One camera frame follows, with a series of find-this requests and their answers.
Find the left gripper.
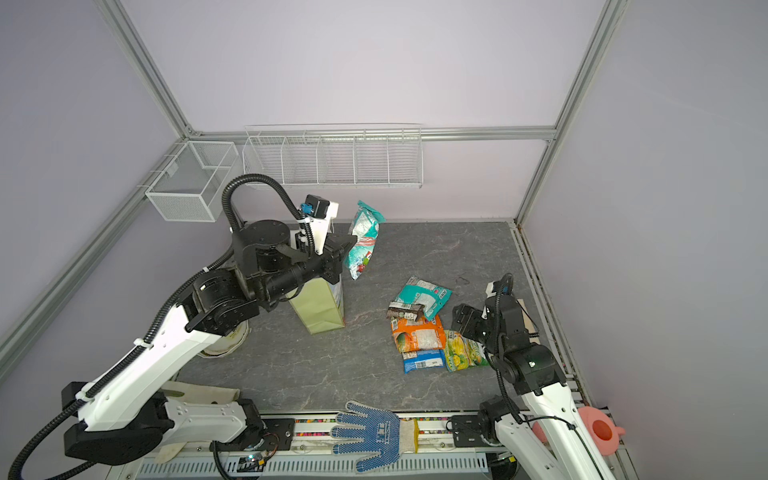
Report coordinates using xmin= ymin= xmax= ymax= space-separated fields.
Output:
xmin=259 ymin=232 xmax=359 ymax=305

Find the teal candy bag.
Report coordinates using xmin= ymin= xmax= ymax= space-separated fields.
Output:
xmin=394 ymin=276 xmax=452 ymax=322
xmin=345 ymin=201 xmax=386 ymax=280

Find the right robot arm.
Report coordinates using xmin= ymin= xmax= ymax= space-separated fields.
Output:
xmin=452 ymin=273 xmax=614 ymax=479

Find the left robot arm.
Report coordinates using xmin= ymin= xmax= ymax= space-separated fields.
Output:
xmin=9 ymin=174 xmax=356 ymax=479

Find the yellow green spring tea bag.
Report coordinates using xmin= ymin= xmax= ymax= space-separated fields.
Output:
xmin=443 ymin=330 xmax=489 ymax=372

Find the white paper bag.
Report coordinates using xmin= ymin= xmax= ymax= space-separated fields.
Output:
xmin=287 ymin=221 xmax=347 ymax=336

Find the orange candy bag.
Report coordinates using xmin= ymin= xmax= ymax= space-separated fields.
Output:
xmin=390 ymin=316 xmax=446 ymax=353

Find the cream cloth glove right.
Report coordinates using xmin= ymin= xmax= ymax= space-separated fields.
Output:
xmin=517 ymin=299 xmax=540 ymax=344

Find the blue snack packet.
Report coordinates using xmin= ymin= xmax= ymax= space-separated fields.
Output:
xmin=402 ymin=349 xmax=445 ymax=374

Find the brown chocolate bar wrapper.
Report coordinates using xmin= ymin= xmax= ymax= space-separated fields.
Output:
xmin=386 ymin=301 xmax=425 ymax=320

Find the blue dotted work glove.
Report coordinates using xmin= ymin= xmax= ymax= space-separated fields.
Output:
xmin=330 ymin=401 xmax=419 ymax=474

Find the potted green plant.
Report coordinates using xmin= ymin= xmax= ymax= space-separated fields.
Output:
xmin=197 ymin=321 xmax=251 ymax=359

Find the pink watering can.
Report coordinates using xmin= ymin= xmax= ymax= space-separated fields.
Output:
xmin=532 ymin=406 xmax=627 ymax=457

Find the white mesh box basket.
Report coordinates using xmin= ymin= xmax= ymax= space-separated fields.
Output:
xmin=146 ymin=141 xmax=243 ymax=223

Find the white green glove left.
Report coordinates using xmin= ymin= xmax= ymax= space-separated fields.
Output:
xmin=155 ymin=381 xmax=241 ymax=464

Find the white wire shelf basket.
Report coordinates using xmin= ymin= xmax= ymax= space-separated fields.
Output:
xmin=242 ymin=123 xmax=424 ymax=187

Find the white slotted cable duct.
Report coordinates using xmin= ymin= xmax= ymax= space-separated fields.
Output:
xmin=134 ymin=452 xmax=490 ymax=479

